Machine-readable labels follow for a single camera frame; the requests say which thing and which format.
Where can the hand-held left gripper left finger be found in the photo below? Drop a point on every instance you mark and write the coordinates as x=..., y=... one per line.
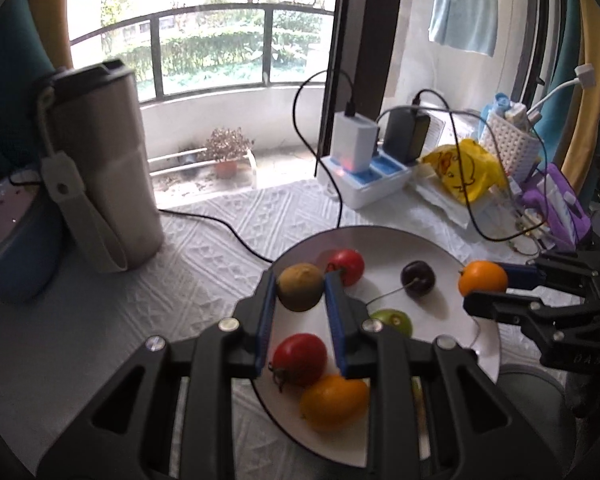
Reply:
x=266, y=325

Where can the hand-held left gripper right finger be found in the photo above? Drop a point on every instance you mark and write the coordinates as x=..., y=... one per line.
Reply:
x=334, y=325

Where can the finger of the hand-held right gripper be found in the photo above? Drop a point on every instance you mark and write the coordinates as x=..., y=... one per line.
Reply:
x=495, y=306
x=522, y=275

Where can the small brown kiwi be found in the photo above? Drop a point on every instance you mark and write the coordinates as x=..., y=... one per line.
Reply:
x=300, y=287

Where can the white round plate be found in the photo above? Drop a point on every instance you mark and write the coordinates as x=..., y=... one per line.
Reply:
x=382, y=255

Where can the round dark glass tray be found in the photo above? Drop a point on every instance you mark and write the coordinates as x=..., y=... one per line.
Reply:
x=530, y=405

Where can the red cherry tomato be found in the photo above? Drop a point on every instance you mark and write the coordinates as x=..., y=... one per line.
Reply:
x=351, y=264
x=300, y=358

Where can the purple pouch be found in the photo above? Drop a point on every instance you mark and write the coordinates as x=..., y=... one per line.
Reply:
x=577, y=215

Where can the dark red cherry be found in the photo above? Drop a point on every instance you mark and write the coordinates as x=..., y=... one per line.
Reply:
x=418, y=279

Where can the white textured tablecloth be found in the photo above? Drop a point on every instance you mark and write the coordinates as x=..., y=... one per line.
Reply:
x=205, y=270

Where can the white tube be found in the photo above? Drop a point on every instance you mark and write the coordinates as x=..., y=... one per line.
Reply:
x=560, y=200

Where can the white paper packets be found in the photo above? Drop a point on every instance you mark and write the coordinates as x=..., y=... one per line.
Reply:
x=442, y=205

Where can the yellow plastic bag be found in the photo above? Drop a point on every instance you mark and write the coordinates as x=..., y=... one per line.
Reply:
x=462, y=170

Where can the white woven basket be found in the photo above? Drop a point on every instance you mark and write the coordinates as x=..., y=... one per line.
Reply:
x=510, y=150

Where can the white power strip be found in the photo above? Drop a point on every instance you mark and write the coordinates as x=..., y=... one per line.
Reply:
x=370, y=187

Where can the potted plant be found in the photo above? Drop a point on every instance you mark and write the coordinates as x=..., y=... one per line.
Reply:
x=227, y=147

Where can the black charger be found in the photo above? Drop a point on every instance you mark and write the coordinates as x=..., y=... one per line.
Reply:
x=405, y=135

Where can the white charger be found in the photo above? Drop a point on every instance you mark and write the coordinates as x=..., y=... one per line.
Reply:
x=355, y=140

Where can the yellow curtain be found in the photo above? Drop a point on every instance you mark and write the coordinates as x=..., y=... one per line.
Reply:
x=592, y=100

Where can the white desk lamp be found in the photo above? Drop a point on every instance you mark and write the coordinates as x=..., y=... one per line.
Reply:
x=585, y=74

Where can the blue curtain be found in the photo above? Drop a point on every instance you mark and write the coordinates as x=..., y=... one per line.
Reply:
x=565, y=60
x=10, y=85

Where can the white tumbler with black lid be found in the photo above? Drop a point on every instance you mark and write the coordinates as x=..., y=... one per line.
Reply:
x=110, y=160

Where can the blue bowl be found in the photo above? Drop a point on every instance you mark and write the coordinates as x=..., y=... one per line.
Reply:
x=25, y=275

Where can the light blue hanging towel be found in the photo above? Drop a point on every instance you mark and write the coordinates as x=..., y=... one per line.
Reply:
x=462, y=10

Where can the black balcony railing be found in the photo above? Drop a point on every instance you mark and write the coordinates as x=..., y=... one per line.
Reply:
x=267, y=45

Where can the pink bowl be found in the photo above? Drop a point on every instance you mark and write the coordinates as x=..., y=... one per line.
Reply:
x=5, y=215

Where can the dark window frame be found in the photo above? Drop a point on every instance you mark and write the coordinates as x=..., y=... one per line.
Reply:
x=365, y=35

